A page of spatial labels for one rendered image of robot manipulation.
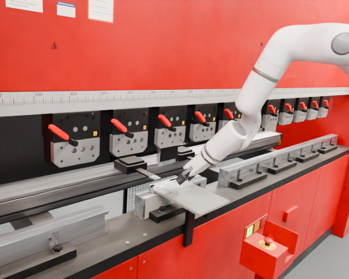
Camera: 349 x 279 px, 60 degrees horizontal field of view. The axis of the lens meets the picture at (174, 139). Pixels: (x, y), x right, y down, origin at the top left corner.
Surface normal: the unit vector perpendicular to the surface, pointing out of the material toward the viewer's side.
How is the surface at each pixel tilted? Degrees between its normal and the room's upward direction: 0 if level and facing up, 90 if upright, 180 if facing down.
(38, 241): 90
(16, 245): 90
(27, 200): 90
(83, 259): 0
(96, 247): 0
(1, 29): 90
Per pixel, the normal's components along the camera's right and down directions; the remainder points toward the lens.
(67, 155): 0.69, 0.24
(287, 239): -0.69, 0.13
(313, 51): -0.95, 0.22
